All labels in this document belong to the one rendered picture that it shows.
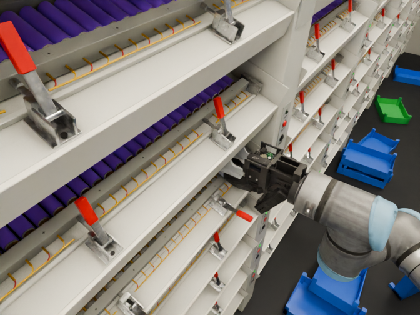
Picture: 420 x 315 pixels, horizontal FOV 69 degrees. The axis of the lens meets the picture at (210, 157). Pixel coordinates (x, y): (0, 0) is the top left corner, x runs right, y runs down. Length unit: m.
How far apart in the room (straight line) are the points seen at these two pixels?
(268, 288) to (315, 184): 1.11
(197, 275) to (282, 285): 0.90
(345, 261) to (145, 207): 0.40
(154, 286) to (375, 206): 0.41
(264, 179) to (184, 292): 0.35
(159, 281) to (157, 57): 0.40
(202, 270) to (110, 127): 0.58
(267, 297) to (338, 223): 1.07
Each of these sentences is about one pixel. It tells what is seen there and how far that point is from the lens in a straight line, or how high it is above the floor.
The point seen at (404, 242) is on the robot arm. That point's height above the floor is 0.94.
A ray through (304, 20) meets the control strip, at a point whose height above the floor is 1.29.
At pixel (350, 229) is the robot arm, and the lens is 0.60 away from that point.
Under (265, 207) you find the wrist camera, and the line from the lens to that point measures 0.70.
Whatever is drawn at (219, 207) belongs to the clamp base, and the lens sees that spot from 0.67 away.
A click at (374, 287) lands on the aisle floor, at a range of 1.82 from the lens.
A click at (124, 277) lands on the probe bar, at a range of 0.58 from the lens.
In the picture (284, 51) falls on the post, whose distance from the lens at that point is 0.63.
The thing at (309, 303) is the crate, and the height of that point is 0.00.
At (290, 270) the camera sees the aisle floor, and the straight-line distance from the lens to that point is 1.71.
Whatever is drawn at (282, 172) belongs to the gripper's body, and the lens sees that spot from 0.63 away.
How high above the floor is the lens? 1.48
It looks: 42 degrees down
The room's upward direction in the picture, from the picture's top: straight up
